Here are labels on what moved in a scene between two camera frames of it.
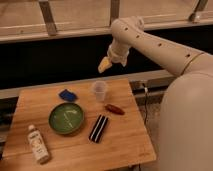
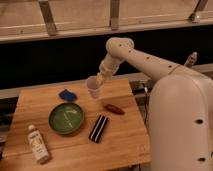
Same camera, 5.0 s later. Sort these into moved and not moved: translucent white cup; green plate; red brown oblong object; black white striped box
Moved: translucent white cup
Not moved: black white striped box; red brown oblong object; green plate
